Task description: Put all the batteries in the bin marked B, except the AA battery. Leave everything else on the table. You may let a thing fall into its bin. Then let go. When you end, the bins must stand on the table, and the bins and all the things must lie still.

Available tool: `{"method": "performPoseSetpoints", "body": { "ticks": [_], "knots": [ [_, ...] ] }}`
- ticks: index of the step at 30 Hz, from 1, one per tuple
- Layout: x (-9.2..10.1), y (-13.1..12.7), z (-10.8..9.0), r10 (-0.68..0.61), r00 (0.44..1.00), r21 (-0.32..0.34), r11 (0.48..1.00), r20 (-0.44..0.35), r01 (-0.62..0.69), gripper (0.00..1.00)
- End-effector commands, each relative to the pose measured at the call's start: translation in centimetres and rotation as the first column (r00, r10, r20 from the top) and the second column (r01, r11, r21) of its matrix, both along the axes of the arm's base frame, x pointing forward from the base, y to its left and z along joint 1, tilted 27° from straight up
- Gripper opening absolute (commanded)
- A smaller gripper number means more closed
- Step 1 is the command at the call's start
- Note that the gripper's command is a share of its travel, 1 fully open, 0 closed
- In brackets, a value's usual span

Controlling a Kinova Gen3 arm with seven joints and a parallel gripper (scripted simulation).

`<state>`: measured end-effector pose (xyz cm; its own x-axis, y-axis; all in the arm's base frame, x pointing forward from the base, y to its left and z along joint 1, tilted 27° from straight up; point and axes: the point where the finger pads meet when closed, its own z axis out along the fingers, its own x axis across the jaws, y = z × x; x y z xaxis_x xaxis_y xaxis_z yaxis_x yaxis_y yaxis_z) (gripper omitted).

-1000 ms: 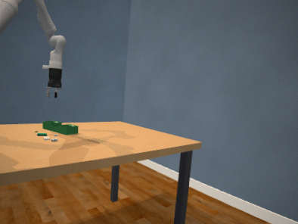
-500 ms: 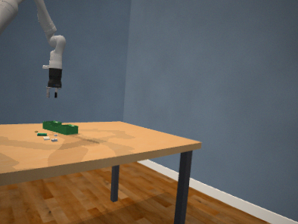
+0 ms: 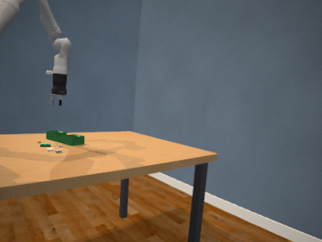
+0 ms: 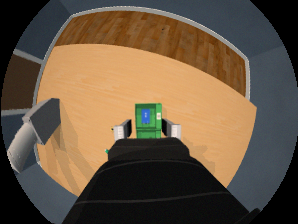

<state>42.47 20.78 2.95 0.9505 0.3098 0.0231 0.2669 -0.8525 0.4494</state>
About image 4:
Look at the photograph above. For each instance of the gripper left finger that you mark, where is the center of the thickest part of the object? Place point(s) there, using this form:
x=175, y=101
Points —
x=123, y=130

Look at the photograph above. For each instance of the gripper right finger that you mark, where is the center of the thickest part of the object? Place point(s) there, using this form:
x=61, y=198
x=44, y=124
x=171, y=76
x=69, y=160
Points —
x=171, y=129

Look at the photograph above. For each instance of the green three-compartment tray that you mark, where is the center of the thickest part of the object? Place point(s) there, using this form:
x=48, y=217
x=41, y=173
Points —
x=152, y=129

